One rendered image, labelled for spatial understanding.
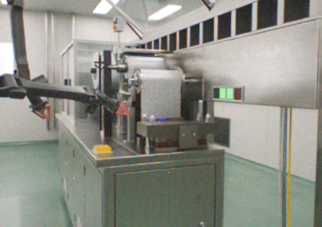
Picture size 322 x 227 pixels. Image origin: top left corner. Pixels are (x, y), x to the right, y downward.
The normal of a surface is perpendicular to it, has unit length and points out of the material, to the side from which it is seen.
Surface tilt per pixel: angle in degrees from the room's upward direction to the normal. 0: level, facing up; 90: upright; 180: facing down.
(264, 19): 90
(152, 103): 90
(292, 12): 90
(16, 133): 90
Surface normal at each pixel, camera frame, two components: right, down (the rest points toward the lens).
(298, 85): -0.92, 0.02
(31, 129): 0.39, 0.06
